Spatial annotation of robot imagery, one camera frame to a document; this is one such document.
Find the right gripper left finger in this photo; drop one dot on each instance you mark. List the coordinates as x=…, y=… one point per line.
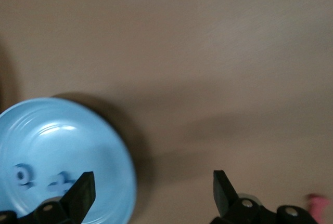
x=80, y=198

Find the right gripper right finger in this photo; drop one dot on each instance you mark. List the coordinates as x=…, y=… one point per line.
x=223, y=195

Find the blue letter a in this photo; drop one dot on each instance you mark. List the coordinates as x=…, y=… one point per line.
x=26, y=179

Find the blue plate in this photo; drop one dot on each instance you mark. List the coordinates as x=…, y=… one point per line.
x=65, y=143

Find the red letter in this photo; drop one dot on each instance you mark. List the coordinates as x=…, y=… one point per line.
x=318, y=205

